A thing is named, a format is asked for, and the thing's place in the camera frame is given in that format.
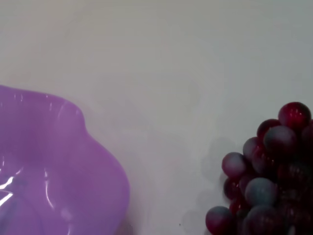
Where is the red grape bunch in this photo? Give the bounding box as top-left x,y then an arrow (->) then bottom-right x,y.
205,102 -> 313,235

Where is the purple scalloped plastic bowl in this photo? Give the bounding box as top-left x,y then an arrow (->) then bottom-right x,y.
0,84 -> 131,235

